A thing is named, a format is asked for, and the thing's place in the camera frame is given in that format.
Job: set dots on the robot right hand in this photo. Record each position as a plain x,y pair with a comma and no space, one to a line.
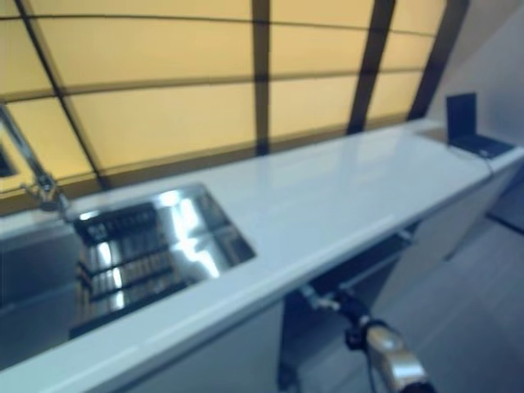
350,307

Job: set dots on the steel roll-up drying rack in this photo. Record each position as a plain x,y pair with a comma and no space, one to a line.
127,262

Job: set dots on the stainless steel sink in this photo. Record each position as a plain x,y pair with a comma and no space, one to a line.
204,229

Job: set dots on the chrome kitchen faucet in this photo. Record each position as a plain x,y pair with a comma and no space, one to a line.
37,172

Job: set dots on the white base cabinet front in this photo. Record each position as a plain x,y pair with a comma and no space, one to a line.
213,352
462,204

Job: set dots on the open dishwasher with dark rack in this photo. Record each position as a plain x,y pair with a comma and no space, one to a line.
319,335

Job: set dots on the black open laptop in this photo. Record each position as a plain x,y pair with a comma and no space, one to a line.
462,116

